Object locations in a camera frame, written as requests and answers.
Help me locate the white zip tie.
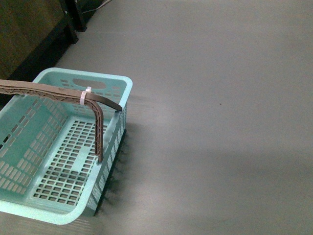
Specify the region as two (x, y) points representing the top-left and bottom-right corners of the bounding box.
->
(80, 87), (91, 106)

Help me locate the turquoise plastic shopping basket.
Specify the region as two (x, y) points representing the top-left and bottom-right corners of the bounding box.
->
(0, 68), (133, 225)

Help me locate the brown basket handle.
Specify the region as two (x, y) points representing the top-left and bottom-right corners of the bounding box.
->
(0, 80), (122, 163)

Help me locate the dark wooden display stand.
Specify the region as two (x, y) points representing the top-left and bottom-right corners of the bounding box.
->
(0, 0), (89, 79)

